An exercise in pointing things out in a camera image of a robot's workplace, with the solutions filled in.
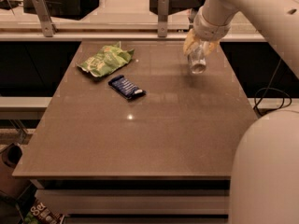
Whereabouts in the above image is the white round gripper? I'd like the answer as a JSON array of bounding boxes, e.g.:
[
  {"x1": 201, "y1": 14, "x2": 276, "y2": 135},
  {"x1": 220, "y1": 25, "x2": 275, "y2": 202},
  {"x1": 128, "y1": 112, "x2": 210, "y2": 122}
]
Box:
[{"x1": 183, "y1": 6, "x2": 232, "y2": 56}]

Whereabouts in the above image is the silver redbull can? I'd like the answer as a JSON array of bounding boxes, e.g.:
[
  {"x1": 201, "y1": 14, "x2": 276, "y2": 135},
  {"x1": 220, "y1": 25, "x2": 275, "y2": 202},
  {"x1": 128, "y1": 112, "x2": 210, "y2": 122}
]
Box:
[{"x1": 187, "y1": 44, "x2": 206, "y2": 75}]

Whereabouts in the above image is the dark blue snack packet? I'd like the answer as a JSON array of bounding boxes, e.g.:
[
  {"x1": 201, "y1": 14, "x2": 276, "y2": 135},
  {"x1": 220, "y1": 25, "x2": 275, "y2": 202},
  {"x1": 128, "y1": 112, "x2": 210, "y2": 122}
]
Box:
[{"x1": 108, "y1": 75, "x2": 146, "y2": 100}]

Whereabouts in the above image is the green chip bag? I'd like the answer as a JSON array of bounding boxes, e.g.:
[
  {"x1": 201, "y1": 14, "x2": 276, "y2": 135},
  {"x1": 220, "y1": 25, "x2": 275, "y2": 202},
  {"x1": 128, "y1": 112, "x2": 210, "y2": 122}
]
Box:
[{"x1": 78, "y1": 42, "x2": 135, "y2": 77}]

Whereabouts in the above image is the grey drawer cabinet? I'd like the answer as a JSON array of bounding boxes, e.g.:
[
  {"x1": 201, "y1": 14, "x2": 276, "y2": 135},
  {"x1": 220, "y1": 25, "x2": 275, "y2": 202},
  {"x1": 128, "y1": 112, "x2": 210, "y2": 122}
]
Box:
[{"x1": 36, "y1": 180, "x2": 230, "y2": 218}]

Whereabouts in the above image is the brown bin with hole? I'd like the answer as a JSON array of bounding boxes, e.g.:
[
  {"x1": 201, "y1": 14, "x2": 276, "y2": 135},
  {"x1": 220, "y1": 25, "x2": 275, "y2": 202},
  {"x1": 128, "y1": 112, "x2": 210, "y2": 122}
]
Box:
[{"x1": 0, "y1": 144, "x2": 30, "y2": 199}]

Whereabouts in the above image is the printed snack box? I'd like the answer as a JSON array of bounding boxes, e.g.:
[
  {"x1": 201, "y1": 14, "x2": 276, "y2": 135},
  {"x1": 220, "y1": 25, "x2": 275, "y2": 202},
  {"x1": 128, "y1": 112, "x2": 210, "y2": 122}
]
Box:
[{"x1": 24, "y1": 200, "x2": 64, "y2": 224}]

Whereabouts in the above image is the middle metal rail bracket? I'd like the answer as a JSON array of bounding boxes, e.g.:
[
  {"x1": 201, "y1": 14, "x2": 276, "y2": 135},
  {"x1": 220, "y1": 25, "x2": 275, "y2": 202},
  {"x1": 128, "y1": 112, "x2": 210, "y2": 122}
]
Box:
[{"x1": 158, "y1": 0, "x2": 169, "y2": 37}]

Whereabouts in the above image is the metal rail bracket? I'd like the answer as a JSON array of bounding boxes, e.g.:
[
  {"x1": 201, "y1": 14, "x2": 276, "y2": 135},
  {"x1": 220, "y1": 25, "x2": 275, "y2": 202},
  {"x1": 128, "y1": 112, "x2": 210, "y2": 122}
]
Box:
[
  {"x1": 158, "y1": 0, "x2": 169, "y2": 37},
  {"x1": 32, "y1": 0, "x2": 56, "y2": 37}
]

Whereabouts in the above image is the black cable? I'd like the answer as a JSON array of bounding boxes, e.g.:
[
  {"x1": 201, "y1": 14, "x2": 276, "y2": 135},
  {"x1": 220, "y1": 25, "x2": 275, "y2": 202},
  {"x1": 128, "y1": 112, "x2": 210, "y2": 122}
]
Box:
[{"x1": 252, "y1": 59, "x2": 293, "y2": 117}]

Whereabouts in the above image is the left metal rail bracket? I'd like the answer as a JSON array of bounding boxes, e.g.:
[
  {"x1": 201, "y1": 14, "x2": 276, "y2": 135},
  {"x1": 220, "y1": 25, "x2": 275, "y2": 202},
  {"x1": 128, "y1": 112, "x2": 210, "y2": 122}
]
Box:
[{"x1": 32, "y1": 0, "x2": 56, "y2": 37}]

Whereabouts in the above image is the glass barrier rail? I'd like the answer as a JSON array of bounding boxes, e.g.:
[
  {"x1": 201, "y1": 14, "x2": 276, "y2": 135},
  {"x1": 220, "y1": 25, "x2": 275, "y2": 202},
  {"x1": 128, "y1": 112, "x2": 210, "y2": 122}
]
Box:
[{"x1": 0, "y1": 21, "x2": 265, "y2": 43}]

